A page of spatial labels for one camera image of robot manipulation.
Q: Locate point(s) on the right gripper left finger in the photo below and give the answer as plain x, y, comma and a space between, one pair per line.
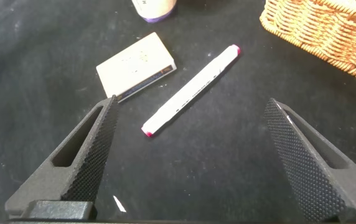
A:
84, 168

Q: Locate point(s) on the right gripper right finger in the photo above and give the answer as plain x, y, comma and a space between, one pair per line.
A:
308, 174

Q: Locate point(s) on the purple lidded bag roll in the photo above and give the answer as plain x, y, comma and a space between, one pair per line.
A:
153, 9

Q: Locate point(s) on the black tablecloth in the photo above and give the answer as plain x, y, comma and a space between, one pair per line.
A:
212, 171

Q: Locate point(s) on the playing card box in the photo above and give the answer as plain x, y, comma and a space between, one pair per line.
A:
134, 65

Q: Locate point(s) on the white marker pink ends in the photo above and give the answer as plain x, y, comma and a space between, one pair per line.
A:
190, 90

